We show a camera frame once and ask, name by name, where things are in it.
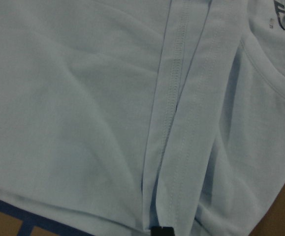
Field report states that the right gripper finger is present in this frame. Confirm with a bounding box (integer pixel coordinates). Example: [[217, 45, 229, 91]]
[[150, 226, 175, 236]]

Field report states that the light blue t-shirt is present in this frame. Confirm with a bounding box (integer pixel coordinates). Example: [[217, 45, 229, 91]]
[[0, 0, 285, 236]]

